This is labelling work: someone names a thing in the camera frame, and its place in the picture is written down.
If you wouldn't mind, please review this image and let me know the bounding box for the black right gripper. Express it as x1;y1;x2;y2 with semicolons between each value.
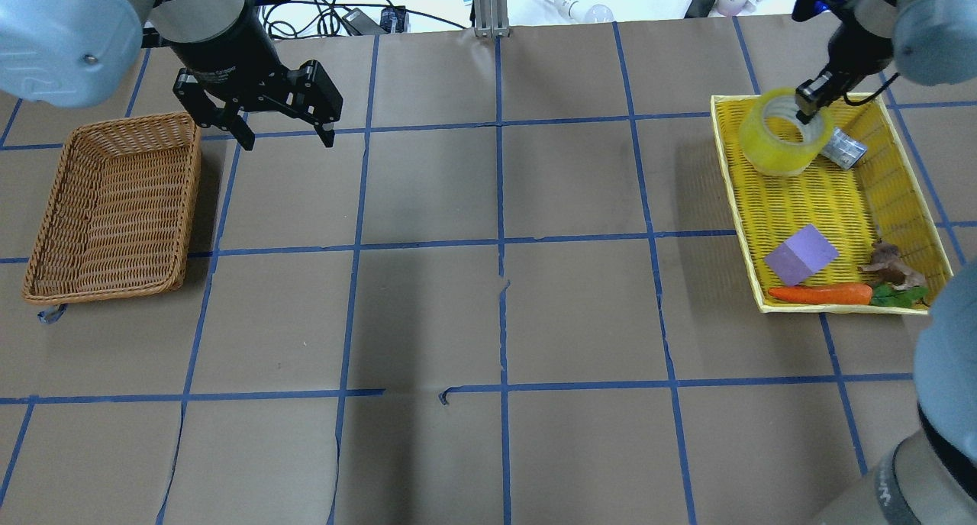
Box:
792;0;870;125

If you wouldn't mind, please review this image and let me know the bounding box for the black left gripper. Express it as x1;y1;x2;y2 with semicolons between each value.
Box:
173;60;344;152

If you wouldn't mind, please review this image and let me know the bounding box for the yellow packing tape roll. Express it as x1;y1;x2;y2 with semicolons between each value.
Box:
737;88;835;177

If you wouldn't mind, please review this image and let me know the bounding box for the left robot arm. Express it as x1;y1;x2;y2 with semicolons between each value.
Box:
1;0;344;150

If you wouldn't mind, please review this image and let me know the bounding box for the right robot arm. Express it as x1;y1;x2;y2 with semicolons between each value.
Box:
792;0;976;124

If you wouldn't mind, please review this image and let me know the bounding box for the small labelled can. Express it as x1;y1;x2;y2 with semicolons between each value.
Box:
819;127;868;171

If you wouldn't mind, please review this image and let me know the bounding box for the black power adapter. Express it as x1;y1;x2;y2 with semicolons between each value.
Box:
340;6;409;36

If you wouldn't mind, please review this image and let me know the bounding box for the yellow plastic tray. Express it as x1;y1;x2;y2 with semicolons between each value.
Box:
711;95;953;316

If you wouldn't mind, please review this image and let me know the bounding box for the purple foam block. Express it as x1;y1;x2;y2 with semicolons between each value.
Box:
763;224;840;286

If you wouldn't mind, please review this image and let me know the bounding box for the brown wicker basket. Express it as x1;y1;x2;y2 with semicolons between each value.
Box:
21;112;202;306

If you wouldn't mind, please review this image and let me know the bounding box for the brown toy figure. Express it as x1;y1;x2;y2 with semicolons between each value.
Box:
858;240;928;291

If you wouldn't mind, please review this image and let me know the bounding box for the orange toy carrot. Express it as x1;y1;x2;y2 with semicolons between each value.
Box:
767;284;875;305

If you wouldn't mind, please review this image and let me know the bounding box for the aluminium frame post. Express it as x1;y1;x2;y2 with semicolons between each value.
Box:
472;0;510;38

